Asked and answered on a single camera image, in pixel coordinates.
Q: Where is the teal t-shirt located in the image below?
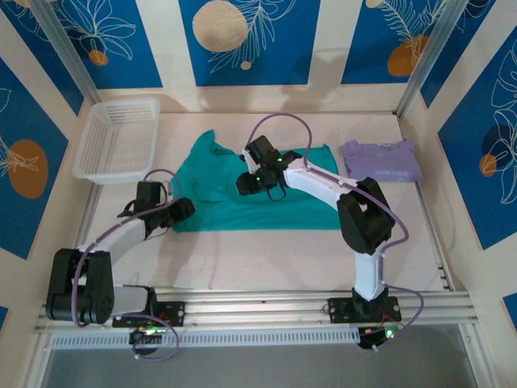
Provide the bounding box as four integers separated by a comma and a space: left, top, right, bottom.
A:
172, 129, 340, 234

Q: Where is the folded lavender t-shirt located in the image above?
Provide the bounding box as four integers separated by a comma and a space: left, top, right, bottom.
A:
338, 138, 424, 182

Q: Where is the white table cover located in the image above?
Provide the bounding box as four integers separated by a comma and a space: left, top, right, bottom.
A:
76, 111, 449, 292

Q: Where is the white plastic basket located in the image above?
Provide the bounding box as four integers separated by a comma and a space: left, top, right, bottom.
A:
71, 98, 162, 186

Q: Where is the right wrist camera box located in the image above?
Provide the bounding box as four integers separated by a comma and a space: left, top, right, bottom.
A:
240, 147, 260, 175

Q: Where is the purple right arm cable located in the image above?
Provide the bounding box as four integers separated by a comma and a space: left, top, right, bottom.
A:
246, 112, 424, 352

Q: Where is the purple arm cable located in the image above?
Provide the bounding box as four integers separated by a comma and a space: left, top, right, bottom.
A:
246, 112, 424, 352
71, 168, 182, 362

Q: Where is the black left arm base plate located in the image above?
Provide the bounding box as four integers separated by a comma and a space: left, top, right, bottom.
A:
111, 301, 187, 328

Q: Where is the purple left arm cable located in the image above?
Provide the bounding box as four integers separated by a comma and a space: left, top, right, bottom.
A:
71, 168, 182, 362

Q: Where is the aluminium mounting rail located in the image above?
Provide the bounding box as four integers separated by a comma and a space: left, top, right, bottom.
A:
34, 289, 480, 335

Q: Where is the white slotted cable duct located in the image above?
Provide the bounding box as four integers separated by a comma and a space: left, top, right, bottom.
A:
50, 326, 360, 351

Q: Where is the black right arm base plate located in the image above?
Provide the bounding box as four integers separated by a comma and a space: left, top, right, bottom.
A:
327, 297, 403, 324

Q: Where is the aluminium frame post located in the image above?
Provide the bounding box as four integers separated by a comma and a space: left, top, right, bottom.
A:
393, 0, 465, 118
30, 0, 102, 114

